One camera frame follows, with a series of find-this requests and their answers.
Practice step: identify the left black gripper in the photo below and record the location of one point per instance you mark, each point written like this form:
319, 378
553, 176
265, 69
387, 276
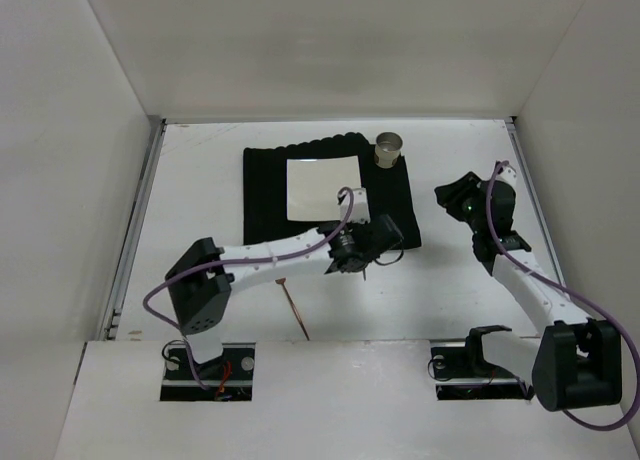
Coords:
386, 235

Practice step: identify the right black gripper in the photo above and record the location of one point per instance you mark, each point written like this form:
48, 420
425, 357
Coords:
455, 192

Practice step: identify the square white plate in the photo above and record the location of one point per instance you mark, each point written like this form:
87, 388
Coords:
312, 187

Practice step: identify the copper fork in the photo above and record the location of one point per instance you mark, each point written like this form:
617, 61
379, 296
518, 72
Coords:
282, 283

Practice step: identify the silver metal cup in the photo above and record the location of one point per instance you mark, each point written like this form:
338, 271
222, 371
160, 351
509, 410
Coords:
387, 149

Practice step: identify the black cloth placemat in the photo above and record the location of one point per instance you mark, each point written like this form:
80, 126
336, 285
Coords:
264, 188

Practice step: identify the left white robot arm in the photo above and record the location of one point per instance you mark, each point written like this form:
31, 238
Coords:
203, 280

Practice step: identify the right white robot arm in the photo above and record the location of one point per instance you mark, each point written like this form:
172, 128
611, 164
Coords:
576, 363

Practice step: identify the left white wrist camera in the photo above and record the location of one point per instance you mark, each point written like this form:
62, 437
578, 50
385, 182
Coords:
353, 205

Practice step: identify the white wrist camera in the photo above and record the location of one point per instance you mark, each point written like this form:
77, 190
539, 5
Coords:
507, 175
353, 205

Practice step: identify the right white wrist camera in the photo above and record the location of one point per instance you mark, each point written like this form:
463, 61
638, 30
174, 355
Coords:
507, 175

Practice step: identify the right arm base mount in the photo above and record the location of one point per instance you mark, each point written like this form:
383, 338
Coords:
470, 370

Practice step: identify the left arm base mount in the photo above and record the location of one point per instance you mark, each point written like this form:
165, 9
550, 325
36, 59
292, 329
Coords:
224, 380

